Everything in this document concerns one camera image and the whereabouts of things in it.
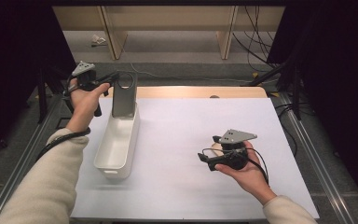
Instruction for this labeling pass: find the person's left hand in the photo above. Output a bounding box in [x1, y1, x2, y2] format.
[65, 82, 111, 133]

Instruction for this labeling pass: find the white table mat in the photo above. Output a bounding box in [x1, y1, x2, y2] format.
[70, 97, 321, 220]

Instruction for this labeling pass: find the grey transparent phone case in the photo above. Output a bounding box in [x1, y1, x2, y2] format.
[111, 71, 138, 119]

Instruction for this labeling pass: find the wooden table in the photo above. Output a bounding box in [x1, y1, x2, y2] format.
[101, 86, 269, 99]

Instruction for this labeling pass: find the black curtain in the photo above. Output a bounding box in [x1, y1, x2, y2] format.
[267, 0, 358, 216]
[0, 0, 76, 162]

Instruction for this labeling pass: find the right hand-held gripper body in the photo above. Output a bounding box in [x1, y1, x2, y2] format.
[208, 129, 258, 172]

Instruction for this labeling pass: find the person's right hand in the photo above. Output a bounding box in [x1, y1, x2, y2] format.
[214, 141, 278, 206]

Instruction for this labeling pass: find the black metal stand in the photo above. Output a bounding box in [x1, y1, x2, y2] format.
[35, 62, 73, 124]
[248, 59, 304, 120]

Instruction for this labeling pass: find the white storage box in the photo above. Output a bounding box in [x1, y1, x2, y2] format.
[93, 102, 141, 180]

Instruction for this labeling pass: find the crumpled white paper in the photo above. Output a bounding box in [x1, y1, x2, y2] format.
[90, 34, 107, 48]

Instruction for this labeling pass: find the bundle of black cables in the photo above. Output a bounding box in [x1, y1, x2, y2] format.
[232, 5, 285, 73]

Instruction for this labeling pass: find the aluminium floor rail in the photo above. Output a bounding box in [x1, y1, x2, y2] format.
[0, 94, 64, 224]
[278, 92, 355, 224]

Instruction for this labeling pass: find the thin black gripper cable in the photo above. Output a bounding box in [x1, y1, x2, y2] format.
[201, 147, 270, 186]

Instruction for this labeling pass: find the light wooden background desk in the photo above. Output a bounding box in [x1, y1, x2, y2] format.
[51, 5, 286, 61]

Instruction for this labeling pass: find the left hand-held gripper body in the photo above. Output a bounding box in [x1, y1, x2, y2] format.
[71, 61, 103, 118]

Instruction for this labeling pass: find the thick black gripper cable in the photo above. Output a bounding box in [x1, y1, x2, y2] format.
[36, 126, 91, 162]

